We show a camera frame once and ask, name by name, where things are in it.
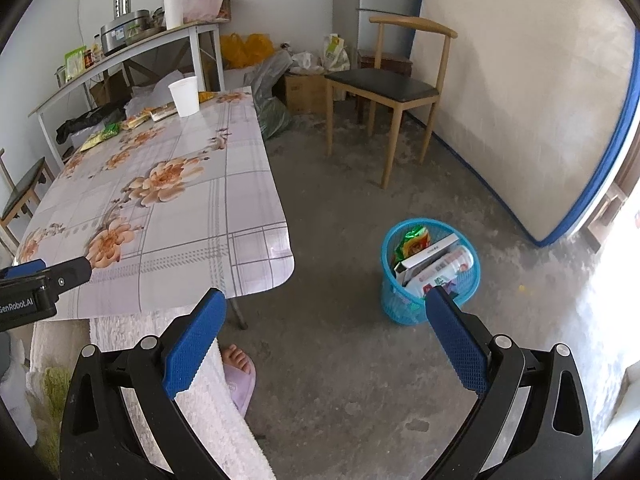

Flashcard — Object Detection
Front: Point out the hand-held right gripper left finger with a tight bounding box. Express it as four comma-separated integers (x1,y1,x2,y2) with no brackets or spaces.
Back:
59,287,227,480

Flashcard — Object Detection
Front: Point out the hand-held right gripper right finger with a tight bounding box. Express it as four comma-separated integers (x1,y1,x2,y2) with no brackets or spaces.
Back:
424,285,596,480

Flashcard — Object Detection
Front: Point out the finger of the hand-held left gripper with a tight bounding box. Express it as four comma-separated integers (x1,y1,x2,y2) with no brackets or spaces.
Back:
0,259,47,281
42,256,93,292

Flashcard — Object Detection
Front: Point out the blue plastic waste basket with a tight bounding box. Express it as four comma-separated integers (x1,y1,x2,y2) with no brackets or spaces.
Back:
381,218,481,327

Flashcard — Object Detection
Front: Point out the white fluffy towel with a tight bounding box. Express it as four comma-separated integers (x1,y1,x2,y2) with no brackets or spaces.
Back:
30,320,91,376

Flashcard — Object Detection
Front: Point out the purple slipper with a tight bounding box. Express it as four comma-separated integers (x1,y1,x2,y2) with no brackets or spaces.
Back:
222,355,257,417

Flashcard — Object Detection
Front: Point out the wooden chair dark seat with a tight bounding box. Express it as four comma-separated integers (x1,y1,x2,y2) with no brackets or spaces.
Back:
0,149,56,256
325,16,458,188

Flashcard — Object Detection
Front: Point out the person's right leg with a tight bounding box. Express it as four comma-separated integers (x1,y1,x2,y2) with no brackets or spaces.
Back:
90,317,276,480

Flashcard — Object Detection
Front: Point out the green fluffy cloth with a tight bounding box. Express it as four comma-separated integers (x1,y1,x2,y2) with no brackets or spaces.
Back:
42,367,71,461

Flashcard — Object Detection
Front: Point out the yellow-green snack packet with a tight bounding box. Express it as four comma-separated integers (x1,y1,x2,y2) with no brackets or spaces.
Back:
80,122,123,153

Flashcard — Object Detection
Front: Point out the black bag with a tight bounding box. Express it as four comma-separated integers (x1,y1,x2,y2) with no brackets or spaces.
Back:
55,105,126,143

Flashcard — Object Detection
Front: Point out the white paper cup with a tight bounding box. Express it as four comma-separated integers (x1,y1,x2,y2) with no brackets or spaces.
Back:
168,76,201,118

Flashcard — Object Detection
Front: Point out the green packet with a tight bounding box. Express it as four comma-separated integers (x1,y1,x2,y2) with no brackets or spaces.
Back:
65,47,88,81

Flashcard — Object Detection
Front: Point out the white side table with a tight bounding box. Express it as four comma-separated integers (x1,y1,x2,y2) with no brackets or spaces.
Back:
27,20,226,161

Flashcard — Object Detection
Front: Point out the steel cooker pot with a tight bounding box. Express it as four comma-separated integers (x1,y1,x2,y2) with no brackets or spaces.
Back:
100,10,151,53

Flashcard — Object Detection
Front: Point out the grey-green plastic bag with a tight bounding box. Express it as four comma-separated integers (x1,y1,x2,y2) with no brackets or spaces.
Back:
245,52,296,141

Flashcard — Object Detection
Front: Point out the white mattress blue edge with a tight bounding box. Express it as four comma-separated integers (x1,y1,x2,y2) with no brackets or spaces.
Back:
410,0,640,246

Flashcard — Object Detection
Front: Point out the yellow plastic bag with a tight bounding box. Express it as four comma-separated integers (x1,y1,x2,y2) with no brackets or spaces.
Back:
220,34,276,68

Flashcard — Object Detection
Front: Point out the dark wooden stool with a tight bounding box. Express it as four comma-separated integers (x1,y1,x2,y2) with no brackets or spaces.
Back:
357,49,413,78

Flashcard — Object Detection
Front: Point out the pink plastic bag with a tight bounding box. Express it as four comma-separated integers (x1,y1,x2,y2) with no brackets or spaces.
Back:
182,0,228,23

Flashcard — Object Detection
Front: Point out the white plastic bag green print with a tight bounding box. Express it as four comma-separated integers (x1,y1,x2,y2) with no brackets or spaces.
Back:
322,34,351,72

